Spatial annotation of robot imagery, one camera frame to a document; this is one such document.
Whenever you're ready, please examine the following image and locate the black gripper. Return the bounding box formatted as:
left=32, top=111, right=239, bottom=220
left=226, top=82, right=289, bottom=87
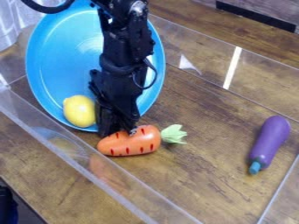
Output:
left=88, top=58, right=147, bottom=137

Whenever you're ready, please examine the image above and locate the orange toy carrot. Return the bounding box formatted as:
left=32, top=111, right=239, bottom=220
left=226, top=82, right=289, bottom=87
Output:
left=98, top=124, right=187, bottom=157

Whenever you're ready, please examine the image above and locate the blue round tray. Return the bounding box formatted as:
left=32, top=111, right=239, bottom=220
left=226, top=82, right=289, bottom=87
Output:
left=24, top=0, right=167, bottom=133

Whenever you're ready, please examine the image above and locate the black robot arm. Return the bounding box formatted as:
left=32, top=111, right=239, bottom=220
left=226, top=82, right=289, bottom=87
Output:
left=88, top=0, right=155, bottom=137

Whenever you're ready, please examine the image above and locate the yellow toy lemon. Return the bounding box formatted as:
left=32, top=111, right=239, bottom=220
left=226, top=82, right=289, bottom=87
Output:
left=63, top=94, right=96, bottom=128

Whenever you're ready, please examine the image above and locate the purple toy eggplant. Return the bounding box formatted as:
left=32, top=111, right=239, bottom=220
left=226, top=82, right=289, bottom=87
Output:
left=249, top=115, right=291, bottom=175

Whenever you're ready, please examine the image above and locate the white curtain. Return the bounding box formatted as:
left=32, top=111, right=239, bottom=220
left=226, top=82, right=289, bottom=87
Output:
left=0, top=0, right=52, bottom=53

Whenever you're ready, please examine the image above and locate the clear acrylic enclosure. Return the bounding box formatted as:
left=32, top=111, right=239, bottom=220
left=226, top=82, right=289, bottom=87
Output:
left=0, top=0, right=299, bottom=224

